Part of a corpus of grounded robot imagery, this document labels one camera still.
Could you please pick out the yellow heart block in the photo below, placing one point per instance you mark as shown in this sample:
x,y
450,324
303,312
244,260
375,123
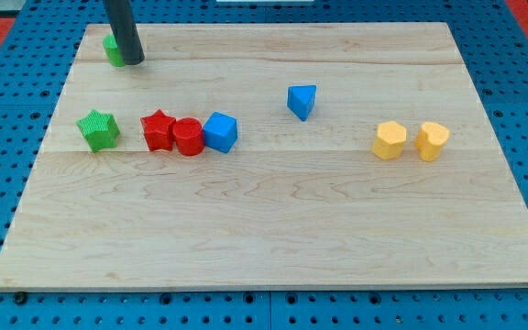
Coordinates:
x,y
431,140

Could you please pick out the red star block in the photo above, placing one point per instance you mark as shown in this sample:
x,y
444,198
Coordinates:
x,y
157,130

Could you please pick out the light wooden board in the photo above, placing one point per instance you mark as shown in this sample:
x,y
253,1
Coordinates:
x,y
293,205

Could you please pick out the blue cube block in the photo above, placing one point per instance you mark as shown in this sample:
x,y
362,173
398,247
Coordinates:
x,y
220,132

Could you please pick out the yellow hexagon block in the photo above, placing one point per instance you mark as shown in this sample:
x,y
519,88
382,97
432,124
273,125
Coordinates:
x,y
389,140

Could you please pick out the green cylinder block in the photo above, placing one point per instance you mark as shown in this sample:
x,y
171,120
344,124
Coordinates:
x,y
112,52

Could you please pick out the green star block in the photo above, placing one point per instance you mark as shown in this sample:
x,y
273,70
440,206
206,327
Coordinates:
x,y
99,130

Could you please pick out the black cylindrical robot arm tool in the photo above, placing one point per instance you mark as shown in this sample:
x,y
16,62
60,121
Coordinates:
x,y
122,22

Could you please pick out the blue triangle block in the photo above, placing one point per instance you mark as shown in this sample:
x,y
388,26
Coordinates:
x,y
301,99

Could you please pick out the red cylinder block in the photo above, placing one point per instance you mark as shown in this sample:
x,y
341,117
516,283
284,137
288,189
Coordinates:
x,y
189,136

